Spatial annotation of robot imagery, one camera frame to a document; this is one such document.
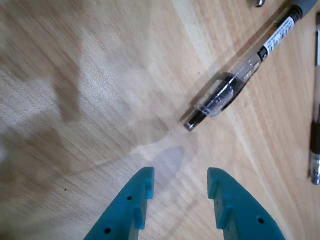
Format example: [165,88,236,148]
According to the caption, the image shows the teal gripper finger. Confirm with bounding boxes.
[83,166,155,240]
[206,166,286,240]

